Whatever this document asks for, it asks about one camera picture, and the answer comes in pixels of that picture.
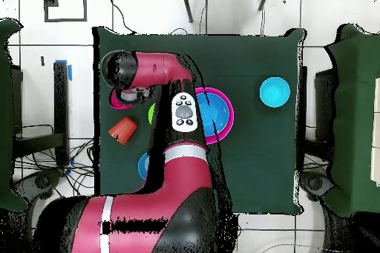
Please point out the small red-pink bowl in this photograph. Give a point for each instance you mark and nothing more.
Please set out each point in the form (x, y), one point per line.
(117, 101)

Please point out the large blue bowl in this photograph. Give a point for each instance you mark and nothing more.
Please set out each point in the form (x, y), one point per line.
(217, 113)

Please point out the large pink bowl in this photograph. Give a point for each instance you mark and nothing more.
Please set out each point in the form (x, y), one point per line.
(228, 128)

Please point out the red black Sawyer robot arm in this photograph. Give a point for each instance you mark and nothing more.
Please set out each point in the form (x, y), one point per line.
(154, 205)

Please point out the small green bowl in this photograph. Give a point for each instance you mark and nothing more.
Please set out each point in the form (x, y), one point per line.
(151, 113)

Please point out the orange cup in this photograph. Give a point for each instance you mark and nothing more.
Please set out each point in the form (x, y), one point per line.
(123, 130)

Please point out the medium blue bowl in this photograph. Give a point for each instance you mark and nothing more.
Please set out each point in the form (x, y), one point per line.
(142, 166)

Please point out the green covered side table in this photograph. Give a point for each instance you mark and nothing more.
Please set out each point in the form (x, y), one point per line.
(6, 116)
(356, 116)

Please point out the black wheel base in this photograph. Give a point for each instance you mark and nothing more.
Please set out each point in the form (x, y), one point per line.
(314, 183)
(37, 183)

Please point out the dark green table cloth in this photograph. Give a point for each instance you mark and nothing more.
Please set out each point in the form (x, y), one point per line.
(255, 164)

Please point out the small light blue bowl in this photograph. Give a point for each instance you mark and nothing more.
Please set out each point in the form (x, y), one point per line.
(275, 91)

